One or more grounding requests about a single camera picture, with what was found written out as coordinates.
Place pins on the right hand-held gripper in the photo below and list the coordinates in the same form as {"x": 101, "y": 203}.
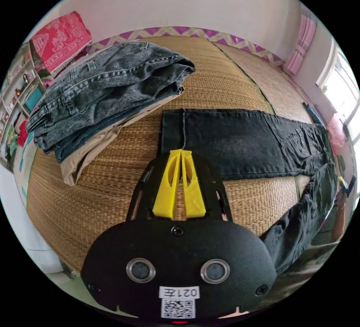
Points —
{"x": 351, "y": 186}

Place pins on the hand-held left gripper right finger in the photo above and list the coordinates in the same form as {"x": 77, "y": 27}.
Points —
{"x": 194, "y": 200}

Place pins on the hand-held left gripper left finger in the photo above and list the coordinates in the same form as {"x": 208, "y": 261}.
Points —
{"x": 164, "y": 191}

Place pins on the black jeans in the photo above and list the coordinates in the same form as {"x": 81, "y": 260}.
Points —
{"x": 239, "y": 144}

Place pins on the person's right forearm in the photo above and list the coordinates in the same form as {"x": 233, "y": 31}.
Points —
{"x": 339, "y": 225}

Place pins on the person's right hand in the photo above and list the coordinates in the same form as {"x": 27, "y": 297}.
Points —
{"x": 341, "y": 199}

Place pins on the pink plastic bag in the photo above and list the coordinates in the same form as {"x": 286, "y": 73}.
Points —
{"x": 336, "y": 131}

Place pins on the bed with woven mat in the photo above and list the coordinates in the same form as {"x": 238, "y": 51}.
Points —
{"x": 98, "y": 206}

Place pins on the window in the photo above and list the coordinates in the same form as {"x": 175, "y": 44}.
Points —
{"x": 341, "y": 87}

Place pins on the pile of clothes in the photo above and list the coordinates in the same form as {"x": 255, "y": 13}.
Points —
{"x": 112, "y": 84}

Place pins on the pink curtain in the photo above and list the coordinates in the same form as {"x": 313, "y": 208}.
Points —
{"x": 302, "y": 42}

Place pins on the shelf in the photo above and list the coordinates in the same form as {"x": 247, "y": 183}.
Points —
{"x": 17, "y": 93}

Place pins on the red patterned cloth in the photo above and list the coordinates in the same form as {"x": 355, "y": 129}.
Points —
{"x": 60, "y": 41}

